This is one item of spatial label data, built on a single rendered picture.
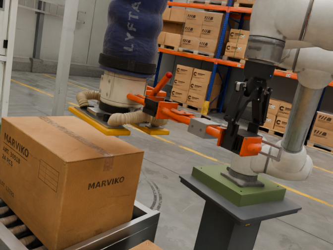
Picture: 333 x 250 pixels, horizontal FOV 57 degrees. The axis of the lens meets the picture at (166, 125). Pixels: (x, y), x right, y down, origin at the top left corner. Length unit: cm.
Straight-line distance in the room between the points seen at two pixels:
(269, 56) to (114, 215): 100
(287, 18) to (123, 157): 87
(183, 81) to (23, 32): 528
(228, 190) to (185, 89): 789
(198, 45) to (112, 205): 807
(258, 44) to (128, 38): 53
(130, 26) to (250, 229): 126
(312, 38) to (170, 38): 912
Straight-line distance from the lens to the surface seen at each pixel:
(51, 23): 1160
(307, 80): 136
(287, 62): 133
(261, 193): 171
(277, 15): 79
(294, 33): 80
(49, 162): 130
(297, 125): 151
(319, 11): 79
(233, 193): 161
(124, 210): 151
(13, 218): 162
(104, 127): 112
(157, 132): 121
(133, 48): 115
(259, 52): 79
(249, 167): 169
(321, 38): 80
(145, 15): 117
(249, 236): 188
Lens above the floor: 139
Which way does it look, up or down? 12 degrees down
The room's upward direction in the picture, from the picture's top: 12 degrees clockwise
